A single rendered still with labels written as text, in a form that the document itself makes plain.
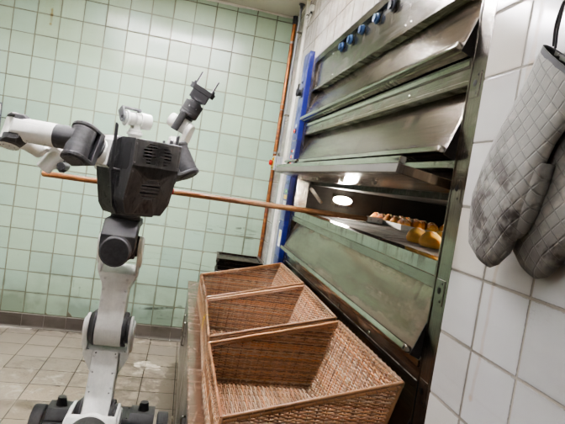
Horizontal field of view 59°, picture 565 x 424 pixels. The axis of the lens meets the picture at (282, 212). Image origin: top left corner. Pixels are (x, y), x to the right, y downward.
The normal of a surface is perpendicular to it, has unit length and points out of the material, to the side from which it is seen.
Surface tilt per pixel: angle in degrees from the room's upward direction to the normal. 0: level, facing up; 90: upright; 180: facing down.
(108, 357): 69
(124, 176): 90
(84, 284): 90
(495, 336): 90
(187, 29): 90
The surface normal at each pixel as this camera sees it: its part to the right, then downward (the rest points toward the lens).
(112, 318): 0.23, -0.33
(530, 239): -0.98, -0.13
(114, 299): 0.21, -0.10
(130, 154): -0.71, -0.07
